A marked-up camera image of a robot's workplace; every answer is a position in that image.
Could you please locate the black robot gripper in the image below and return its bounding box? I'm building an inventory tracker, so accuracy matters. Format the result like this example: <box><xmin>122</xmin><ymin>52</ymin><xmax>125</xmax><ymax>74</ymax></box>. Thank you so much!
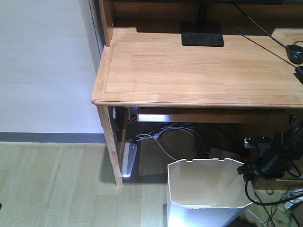
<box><xmin>237</xmin><ymin>142</ymin><xmax>288</xmax><ymax>182</ymax></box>

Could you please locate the white plastic trash bin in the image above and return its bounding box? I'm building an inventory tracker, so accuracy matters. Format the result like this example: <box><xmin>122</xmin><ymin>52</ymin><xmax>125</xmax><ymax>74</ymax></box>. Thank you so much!
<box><xmin>167</xmin><ymin>158</ymin><xmax>254</xmax><ymax>227</ymax></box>

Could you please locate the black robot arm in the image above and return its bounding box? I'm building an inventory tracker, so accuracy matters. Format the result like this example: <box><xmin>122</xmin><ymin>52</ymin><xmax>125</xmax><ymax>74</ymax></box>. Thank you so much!
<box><xmin>237</xmin><ymin>113</ymin><xmax>303</xmax><ymax>181</ymax></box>

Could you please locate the white box under desk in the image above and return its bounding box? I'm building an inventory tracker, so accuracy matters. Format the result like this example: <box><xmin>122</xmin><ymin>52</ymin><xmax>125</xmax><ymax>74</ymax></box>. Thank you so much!
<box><xmin>209</xmin><ymin>148</ymin><xmax>241</xmax><ymax>161</ymax></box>

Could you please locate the black device at desk edge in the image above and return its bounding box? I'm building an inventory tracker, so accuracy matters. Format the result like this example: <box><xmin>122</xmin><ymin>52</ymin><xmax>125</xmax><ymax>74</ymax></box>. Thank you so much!
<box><xmin>294</xmin><ymin>66</ymin><xmax>303</xmax><ymax>85</ymax></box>

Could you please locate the white power strip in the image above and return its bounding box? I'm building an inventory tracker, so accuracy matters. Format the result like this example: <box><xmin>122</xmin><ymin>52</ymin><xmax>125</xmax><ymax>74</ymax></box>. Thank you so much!
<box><xmin>121</xmin><ymin>142</ymin><xmax>138</xmax><ymax>178</ymax></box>

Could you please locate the black computer mouse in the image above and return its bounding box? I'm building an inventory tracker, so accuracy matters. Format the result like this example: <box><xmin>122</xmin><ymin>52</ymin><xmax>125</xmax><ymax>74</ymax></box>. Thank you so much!
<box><xmin>286</xmin><ymin>44</ymin><xmax>303</xmax><ymax>64</ymax></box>

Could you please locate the black monitor with stand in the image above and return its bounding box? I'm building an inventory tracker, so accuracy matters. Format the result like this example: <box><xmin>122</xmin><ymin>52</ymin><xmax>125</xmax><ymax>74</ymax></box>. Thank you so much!
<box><xmin>111</xmin><ymin>0</ymin><xmax>284</xmax><ymax>47</ymax></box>

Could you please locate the light wooden desk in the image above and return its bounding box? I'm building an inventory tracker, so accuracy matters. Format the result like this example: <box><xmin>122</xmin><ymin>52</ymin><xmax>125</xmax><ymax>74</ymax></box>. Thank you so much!
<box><xmin>91</xmin><ymin>0</ymin><xmax>303</xmax><ymax>186</ymax></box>

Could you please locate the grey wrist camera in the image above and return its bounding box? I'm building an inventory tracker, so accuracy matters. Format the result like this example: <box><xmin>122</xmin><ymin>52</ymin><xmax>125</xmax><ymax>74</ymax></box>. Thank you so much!
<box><xmin>244</xmin><ymin>137</ymin><xmax>271</xmax><ymax>148</ymax></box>

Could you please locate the black floor cables bundle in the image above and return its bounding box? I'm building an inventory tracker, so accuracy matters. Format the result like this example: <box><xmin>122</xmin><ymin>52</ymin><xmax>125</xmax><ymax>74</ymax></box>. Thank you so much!
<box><xmin>258</xmin><ymin>186</ymin><xmax>303</xmax><ymax>227</ymax></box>

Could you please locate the grey cable under desk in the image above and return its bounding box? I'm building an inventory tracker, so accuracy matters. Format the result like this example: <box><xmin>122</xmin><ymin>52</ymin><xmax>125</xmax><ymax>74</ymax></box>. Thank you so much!
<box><xmin>126</xmin><ymin>117</ymin><xmax>209</xmax><ymax>160</ymax></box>

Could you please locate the black cable on desk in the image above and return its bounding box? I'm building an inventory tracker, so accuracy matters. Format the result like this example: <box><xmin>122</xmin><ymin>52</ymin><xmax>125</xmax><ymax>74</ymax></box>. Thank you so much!
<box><xmin>233</xmin><ymin>4</ymin><xmax>303</xmax><ymax>67</ymax></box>

